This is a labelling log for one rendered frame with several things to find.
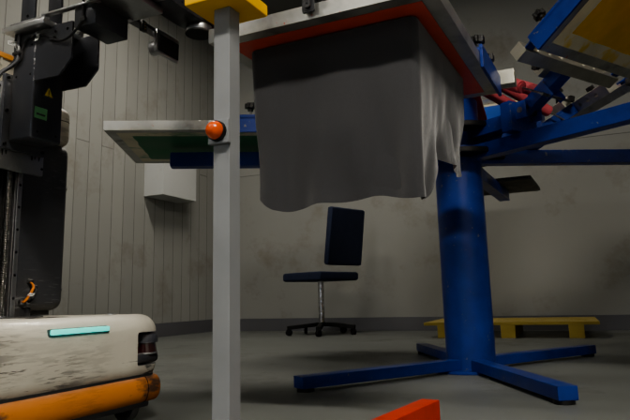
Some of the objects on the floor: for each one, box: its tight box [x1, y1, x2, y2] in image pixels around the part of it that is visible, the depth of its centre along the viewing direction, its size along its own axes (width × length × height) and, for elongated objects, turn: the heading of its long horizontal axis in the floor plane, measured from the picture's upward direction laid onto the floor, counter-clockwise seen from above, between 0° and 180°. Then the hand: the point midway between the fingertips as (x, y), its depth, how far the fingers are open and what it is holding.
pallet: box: [424, 317, 600, 338], centre depth 471 cm, size 122×84×11 cm
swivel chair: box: [283, 206, 365, 337], centre depth 536 cm, size 63×60×108 cm
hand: (314, 10), depth 147 cm, fingers open, 6 cm apart
